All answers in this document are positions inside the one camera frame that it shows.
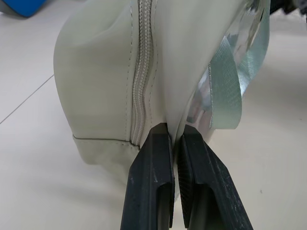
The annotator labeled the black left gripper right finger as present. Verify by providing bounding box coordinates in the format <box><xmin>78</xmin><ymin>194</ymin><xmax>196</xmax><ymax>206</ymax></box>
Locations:
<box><xmin>176</xmin><ymin>126</ymin><xmax>254</xmax><ymax>230</ymax></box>

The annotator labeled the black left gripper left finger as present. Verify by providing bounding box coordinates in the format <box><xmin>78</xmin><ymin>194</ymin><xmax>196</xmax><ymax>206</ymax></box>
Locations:
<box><xmin>120</xmin><ymin>122</ymin><xmax>176</xmax><ymax>230</ymax></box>

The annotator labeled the pale green zipper pouch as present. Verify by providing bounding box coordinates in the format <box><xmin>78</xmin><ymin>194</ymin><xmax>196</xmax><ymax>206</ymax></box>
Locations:
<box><xmin>53</xmin><ymin>0</ymin><xmax>271</xmax><ymax>199</ymax></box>

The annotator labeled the black object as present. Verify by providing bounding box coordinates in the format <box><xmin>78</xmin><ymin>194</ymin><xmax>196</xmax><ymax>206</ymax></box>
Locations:
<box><xmin>269</xmin><ymin>0</ymin><xmax>307</xmax><ymax>17</ymax></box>

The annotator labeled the blue round object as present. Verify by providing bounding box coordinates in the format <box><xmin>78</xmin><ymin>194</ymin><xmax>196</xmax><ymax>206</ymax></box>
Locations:
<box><xmin>0</xmin><ymin>0</ymin><xmax>48</xmax><ymax>18</ymax></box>

